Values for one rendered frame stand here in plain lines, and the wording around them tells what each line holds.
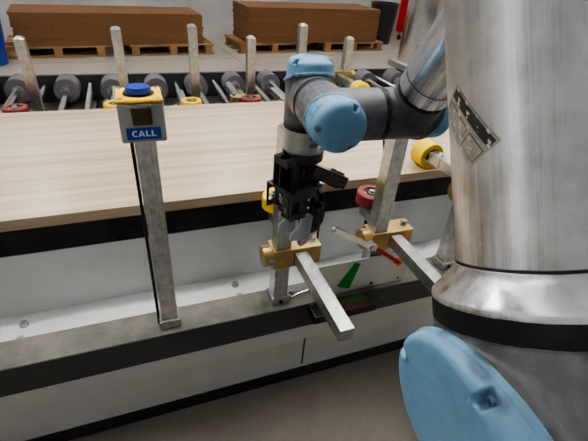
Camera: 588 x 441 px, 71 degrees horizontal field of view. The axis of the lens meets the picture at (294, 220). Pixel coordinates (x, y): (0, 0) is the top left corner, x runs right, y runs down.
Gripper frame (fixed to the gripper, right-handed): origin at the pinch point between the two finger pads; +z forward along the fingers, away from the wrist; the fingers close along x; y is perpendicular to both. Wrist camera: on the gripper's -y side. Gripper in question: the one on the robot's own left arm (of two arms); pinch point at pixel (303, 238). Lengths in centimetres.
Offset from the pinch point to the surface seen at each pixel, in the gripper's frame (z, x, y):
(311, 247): 7.2, -3.7, -6.3
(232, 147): 4, -53, -17
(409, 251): 7.9, 10.2, -24.8
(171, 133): 4, -72, -6
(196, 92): 4, -110, -36
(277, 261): 9.6, -6.3, 1.1
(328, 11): 32, -482, -478
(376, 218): 2.9, 0.9, -22.7
